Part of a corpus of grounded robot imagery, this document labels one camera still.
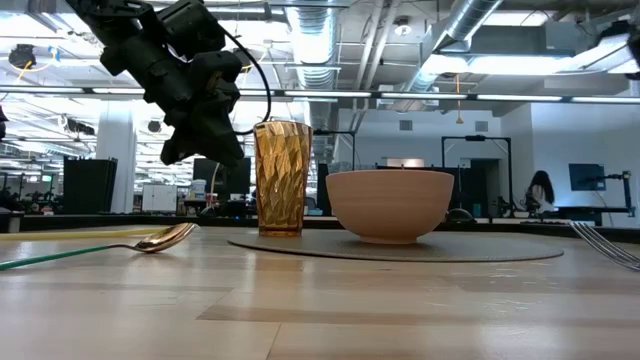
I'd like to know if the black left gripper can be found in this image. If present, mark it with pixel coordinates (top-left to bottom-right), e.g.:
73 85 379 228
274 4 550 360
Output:
159 48 247 169

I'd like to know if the gold spoon with green handle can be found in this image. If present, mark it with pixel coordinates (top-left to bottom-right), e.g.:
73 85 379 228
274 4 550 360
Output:
0 221 198 273

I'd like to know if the amber faceted plastic cup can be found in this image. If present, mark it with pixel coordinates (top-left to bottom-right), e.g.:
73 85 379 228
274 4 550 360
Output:
252 120 314 239

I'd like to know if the black tall cabinet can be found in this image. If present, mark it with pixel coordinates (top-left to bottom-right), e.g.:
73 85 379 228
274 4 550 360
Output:
62 157 119 216

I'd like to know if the round grey placemat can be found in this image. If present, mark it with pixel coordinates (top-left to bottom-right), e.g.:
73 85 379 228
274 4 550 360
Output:
226 229 566 264

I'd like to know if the person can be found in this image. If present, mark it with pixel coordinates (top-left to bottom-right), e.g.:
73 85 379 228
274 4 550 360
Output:
523 169 557 215

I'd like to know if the silver metal fork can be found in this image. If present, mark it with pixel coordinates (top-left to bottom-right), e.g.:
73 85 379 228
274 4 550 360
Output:
568 220 640 273

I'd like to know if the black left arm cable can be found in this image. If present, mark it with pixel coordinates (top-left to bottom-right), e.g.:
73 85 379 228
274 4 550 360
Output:
218 27 273 137

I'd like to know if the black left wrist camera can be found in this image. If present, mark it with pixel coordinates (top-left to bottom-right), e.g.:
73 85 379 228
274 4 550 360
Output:
158 0 227 57

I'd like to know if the silver ceiling air duct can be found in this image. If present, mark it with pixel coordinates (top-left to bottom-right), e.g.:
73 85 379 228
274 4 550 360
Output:
284 0 346 131

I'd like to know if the black rectangular gantry frame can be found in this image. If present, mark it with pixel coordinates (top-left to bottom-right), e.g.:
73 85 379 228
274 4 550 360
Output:
440 134 514 219

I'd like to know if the dark wall monitor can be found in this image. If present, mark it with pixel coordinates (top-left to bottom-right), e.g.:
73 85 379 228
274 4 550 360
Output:
568 162 608 193

